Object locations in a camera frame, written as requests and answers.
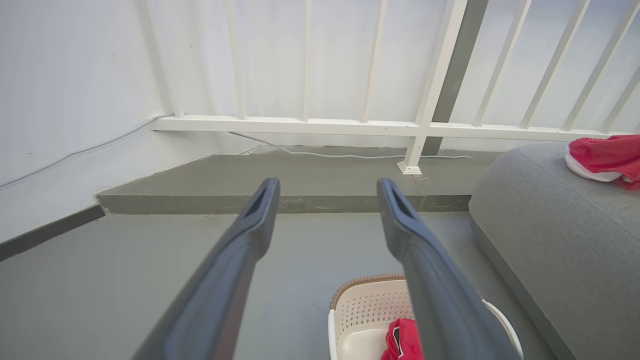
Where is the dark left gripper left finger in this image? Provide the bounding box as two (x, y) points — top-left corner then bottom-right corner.
(131, 177), (281, 360)

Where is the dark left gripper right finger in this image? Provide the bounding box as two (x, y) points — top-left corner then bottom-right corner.
(376, 177), (522, 360)

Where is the red sports jersey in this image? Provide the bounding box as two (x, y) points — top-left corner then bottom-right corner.
(380, 318), (425, 360)

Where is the red garment with white trim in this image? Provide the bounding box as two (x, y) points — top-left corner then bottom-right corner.
(565, 134), (640, 192)

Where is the cream laundry basket brown rim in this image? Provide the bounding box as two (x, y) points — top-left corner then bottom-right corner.
(327, 273), (525, 360)

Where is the grey fabric sofa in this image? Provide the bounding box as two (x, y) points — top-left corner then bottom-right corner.
(468, 142), (640, 360)

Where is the white metal railing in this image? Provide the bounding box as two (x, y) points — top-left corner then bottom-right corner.
(135, 0), (640, 176)

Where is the light grey floor cable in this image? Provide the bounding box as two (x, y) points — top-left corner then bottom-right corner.
(0, 114), (473, 190)

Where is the dark grey post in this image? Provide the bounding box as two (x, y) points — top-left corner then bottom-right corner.
(422, 0), (490, 156)

